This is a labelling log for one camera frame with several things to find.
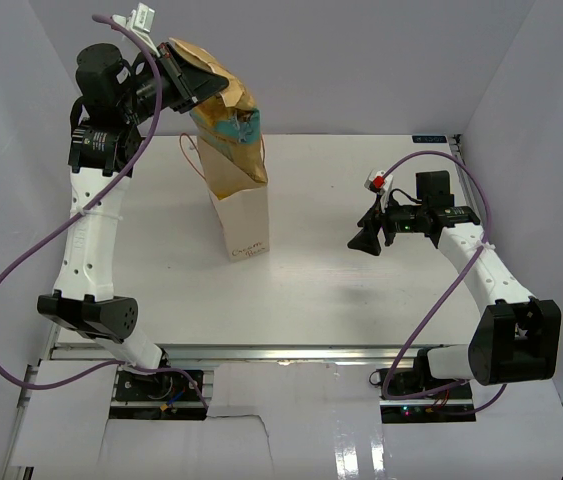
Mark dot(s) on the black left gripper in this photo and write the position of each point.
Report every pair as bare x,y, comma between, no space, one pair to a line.
190,82

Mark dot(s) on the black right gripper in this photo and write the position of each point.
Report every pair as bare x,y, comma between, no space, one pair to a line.
367,240

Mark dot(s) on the yellow chips bag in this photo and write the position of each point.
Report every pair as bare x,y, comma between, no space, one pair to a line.
229,134

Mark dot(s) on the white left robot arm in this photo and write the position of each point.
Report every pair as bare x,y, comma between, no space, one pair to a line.
116,97

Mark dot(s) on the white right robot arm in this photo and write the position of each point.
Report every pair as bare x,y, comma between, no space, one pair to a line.
517,337

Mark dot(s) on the white paper bag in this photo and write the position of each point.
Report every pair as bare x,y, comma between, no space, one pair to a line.
240,202

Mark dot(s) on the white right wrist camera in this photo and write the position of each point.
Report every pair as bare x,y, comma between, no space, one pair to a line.
380,183

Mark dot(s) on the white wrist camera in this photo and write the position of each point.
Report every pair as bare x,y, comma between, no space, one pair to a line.
380,183
139,21

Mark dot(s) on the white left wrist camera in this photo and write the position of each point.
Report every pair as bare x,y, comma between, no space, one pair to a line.
139,21

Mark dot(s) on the front aluminium rail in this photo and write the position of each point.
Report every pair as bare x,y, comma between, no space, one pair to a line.
216,354

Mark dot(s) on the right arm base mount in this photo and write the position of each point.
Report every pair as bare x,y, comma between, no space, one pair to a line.
416,405

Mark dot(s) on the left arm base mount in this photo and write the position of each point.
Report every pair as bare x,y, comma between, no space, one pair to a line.
165,397

